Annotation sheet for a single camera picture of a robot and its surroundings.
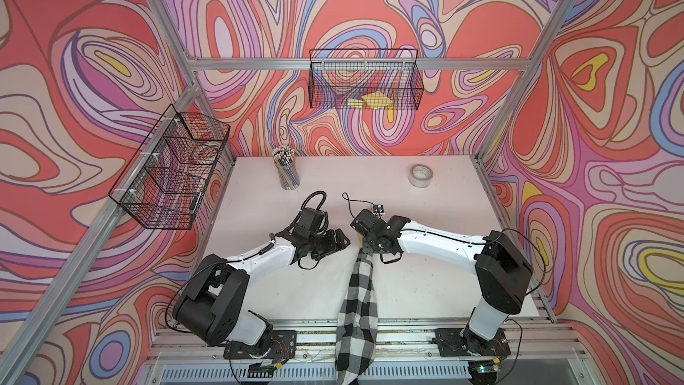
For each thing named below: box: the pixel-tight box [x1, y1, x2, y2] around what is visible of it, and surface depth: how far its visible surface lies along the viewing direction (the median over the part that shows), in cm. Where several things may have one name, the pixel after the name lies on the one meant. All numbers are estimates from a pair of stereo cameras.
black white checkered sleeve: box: [334, 249, 378, 385], surface depth 76 cm
